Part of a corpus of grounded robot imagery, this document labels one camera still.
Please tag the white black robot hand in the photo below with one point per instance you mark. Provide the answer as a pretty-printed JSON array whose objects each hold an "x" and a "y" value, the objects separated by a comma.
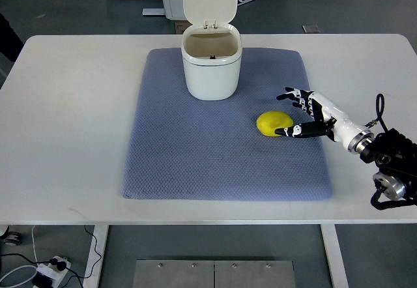
[{"x": 327, "y": 119}]

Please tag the yellow lemon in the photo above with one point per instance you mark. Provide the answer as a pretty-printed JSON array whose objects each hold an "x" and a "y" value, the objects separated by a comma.
[{"x": 269, "y": 121}]

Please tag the white trash bin with lid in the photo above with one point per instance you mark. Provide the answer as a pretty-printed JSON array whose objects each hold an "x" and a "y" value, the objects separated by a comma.
[{"x": 211, "y": 49}]

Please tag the grey floor socket plate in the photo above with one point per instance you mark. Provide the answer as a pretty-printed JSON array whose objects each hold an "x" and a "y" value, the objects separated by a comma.
[{"x": 310, "y": 29}]

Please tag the blue textured mat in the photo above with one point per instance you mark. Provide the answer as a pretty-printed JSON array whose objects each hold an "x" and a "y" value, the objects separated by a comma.
[{"x": 184, "y": 148}]

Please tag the white table right leg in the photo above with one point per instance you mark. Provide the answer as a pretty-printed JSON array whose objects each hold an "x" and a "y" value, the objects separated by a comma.
[{"x": 334, "y": 256}]

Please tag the white table leg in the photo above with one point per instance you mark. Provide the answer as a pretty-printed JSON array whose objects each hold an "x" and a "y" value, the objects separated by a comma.
[
  {"x": 96, "y": 256},
  {"x": 334, "y": 256}
]

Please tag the grey metal floor plate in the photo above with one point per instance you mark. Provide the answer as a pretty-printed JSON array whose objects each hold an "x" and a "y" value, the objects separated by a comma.
[{"x": 206, "y": 273}]

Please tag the white table left leg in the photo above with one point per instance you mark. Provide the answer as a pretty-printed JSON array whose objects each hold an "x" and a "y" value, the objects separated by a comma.
[{"x": 96, "y": 256}]

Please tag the black plug on strip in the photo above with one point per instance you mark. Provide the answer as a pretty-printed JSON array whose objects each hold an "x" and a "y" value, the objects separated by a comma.
[{"x": 59, "y": 264}]

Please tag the white power strip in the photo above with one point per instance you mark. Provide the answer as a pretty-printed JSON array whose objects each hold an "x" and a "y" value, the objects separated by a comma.
[{"x": 48, "y": 276}]

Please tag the person in black trousers left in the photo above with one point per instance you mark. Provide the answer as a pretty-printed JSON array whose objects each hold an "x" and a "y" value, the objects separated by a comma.
[{"x": 11, "y": 45}]

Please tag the caster wheel at left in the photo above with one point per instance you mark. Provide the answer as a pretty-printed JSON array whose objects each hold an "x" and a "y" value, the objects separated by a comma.
[{"x": 9, "y": 237}]

